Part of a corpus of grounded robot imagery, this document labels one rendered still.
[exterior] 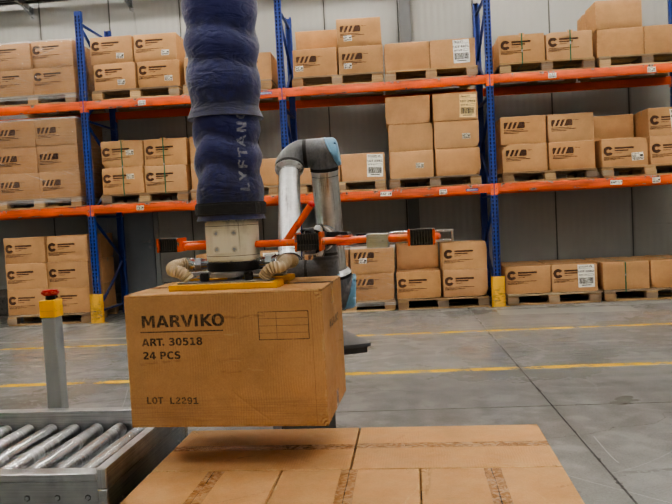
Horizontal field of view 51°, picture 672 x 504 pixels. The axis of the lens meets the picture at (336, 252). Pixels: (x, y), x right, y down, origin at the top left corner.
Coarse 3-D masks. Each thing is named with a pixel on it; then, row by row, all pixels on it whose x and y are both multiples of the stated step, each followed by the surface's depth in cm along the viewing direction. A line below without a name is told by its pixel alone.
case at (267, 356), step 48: (288, 288) 204; (336, 288) 229; (144, 336) 208; (192, 336) 206; (240, 336) 204; (288, 336) 202; (336, 336) 224; (144, 384) 209; (192, 384) 207; (240, 384) 205; (288, 384) 203; (336, 384) 220
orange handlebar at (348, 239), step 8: (264, 240) 220; (272, 240) 220; (280, 240) 219; (288, 240) 219; (328, 240) 217; (336, 240) 217; (344, 240) 216; (352, 240) 216; (360, 240) 216; (392, 240) 215; (400, 240) 215; (192, 248) 223; (200, 248) 223
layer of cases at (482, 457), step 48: (192, 432) 246; (240, 432) 243; (288, 432) 240; (336, 432) 237; (384, 432) 234; (432, 432) 232; (480, 432) 229; (528, 432) 227; (144, 480) 201; (192, 480) 199; (240, 480) 198; (288, 480) 196; (336, 480) 194; (384, 480) 192; (432, 480) 190; (480, 480) 188; (528, 480) 187
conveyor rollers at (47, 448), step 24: (0, 432) 259; (24, 432) 258; (48, 432) 257; (72, 432) 257; (96, 432) 256; (120, 432) 255; (0, 456) 229; (24, 456) 227; (48, 456) 226; (72, 456) 224
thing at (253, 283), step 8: (248, 272) 213; (200, 280) 215; (208, 280) 216; (216, 280) 217; (224, 280) 215; (232, 280) 214; (240, 280) 213; (248, 280) 211; (256, 280) 210; (264, 280) 210; (272, 280) 213; (280, 280) 213; (176, 288) 212; (184, 288) 212; (192, 288) 212; (200, 288) 211; (208, 288) 211; (216, 288) 211; (224, 288) 210; (232, 288) 210; (240, 288) 210; (248, 288) 209
